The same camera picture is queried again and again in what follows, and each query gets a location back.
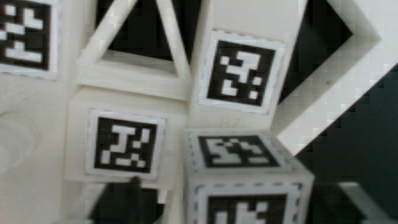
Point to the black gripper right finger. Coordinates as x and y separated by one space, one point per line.
341 205

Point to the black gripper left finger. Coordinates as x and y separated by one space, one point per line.
126 205

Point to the white tagged chair leg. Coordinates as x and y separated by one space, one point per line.
247 182

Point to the white chair backrest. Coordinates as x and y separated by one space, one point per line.
72 47

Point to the white chair seat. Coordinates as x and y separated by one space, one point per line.
124 130

